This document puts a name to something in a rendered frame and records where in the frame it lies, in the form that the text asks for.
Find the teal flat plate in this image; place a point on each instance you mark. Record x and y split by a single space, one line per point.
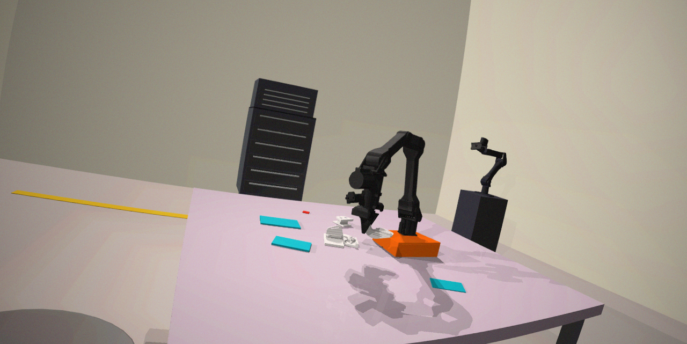
447 285

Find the cyan flat bar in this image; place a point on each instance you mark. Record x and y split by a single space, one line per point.
290 223
291 243

